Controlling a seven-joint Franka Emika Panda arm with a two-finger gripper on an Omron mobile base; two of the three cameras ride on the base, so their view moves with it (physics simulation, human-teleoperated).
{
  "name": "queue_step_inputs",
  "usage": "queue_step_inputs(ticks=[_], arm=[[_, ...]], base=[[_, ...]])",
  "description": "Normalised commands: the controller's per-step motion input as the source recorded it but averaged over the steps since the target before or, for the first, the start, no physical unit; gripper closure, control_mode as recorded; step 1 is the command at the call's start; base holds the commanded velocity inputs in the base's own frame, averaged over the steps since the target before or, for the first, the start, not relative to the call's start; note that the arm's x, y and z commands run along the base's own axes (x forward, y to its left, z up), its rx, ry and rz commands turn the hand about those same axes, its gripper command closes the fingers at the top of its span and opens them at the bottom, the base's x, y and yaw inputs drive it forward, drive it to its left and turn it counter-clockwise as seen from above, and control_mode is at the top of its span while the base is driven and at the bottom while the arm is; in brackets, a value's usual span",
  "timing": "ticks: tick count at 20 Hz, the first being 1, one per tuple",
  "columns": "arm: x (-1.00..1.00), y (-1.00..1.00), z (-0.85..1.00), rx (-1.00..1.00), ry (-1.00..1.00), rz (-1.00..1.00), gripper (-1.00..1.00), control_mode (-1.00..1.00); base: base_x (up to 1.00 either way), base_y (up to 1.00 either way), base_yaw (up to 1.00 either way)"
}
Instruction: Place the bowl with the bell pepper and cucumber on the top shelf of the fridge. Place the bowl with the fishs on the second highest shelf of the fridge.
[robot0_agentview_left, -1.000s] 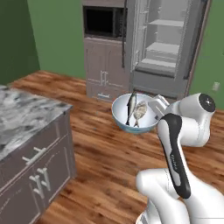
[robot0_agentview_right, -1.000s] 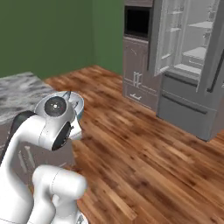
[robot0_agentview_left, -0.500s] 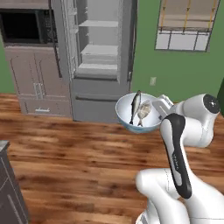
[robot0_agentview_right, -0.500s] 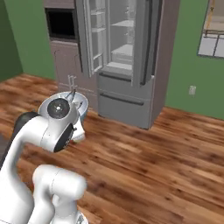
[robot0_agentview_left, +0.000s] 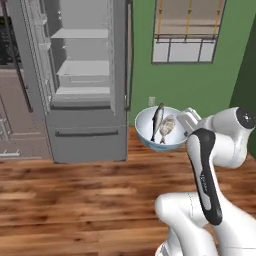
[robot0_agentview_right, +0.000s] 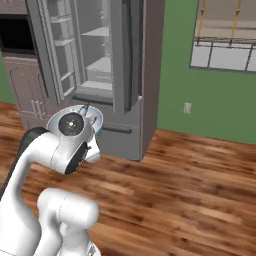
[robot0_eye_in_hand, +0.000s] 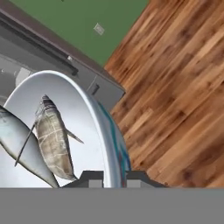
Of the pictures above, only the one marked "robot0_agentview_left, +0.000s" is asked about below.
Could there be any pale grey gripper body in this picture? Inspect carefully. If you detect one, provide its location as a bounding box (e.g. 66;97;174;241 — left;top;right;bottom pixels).
176;106;203;138

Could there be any pale blue bowl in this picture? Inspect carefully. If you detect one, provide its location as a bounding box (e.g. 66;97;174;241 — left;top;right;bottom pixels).
134;105;190;153

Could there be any grey fridge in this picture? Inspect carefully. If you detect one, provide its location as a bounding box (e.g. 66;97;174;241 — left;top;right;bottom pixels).
7;0;135;165

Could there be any grey fridge freezer drawer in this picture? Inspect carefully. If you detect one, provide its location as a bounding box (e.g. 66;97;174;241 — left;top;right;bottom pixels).
45;114;130;165

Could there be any white fridge crisper drawer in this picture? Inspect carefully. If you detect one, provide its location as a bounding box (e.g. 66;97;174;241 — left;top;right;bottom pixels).
52;75;112;103

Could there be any white fridge shelf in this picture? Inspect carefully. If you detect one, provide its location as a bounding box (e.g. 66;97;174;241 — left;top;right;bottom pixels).
55;59;111;77
50;28;110;40

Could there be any pale tan fish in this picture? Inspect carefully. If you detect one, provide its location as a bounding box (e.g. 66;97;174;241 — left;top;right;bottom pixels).
157;114;177;145

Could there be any dark grey fish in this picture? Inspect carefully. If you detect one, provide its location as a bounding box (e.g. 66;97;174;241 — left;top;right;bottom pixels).
150;102;166;143

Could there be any window with blind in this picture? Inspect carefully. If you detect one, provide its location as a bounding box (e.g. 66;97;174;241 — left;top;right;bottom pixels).
151;0;228;65

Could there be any brown cupboard run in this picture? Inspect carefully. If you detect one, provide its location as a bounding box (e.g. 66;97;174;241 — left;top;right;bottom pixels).
0;66;53;161

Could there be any dark fridge door handle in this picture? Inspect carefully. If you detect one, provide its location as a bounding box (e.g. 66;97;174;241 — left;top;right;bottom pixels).
124;2;133;112

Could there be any grey fridge door with handle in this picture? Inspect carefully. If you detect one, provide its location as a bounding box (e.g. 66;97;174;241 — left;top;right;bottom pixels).
112;0;135;116

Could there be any dark freezer drawer handle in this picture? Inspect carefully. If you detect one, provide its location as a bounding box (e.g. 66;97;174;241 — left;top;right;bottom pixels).
54;129;120;138

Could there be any black wall oven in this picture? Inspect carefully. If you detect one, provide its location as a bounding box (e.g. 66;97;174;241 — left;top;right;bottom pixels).
0;13;22;66

